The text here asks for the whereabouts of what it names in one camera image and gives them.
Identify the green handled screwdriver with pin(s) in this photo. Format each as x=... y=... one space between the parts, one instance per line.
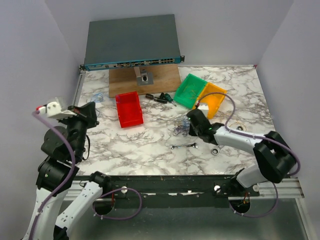
x=168 y=98

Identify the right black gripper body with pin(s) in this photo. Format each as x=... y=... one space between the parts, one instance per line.
x=194 y=131

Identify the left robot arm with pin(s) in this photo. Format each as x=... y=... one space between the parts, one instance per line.
x=64 y=145

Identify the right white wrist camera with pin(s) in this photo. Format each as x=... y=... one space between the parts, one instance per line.
x=203 y=107

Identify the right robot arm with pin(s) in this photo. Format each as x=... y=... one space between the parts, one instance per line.
x=274 y=159

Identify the black cylindrical bit holder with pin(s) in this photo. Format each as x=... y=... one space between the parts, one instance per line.
x=160 y=100

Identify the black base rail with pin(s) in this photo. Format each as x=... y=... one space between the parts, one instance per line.
x=174 y=191

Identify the green plastic bin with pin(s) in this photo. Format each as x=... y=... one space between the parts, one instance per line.
x=187 y=93

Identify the small open-end wrench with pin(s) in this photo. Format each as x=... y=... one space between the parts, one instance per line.
x=192 y=145

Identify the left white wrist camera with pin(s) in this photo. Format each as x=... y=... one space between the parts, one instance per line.
x=56 y=109

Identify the grey network switch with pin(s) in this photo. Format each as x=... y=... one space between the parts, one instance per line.
x=132 y=42

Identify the ratchet wrench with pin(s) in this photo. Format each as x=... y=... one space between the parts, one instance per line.
x=215 y=151

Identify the yellow plastic bin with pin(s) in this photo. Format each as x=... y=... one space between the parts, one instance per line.
x=213 y=100

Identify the black metal socket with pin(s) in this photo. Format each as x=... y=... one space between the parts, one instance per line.
x=149 y=96

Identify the grey metal bracket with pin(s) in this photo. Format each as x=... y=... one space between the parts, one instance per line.
x=143 y=76

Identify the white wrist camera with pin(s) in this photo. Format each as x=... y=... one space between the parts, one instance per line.
x=56 y=109
x=203 y=107

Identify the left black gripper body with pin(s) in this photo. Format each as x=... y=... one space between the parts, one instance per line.
x=80 y=128

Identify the red plastic bin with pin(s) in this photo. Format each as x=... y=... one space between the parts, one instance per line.
x=129 y=110

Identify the wooden board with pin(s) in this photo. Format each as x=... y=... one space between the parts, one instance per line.
x=166 y=79

